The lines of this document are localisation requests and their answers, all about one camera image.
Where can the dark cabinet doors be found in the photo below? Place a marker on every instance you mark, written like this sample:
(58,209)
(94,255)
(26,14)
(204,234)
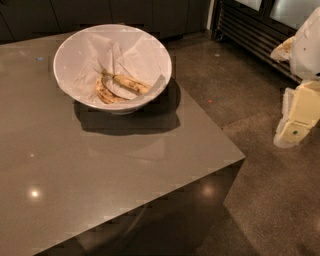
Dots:
(28,19)

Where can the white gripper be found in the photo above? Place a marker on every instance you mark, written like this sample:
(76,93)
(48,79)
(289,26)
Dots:
(307,53)

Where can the white bowl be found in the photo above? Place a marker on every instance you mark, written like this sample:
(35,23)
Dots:
(70,58)

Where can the white paper napkin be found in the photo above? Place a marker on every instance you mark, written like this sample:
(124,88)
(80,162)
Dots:
(134,55)

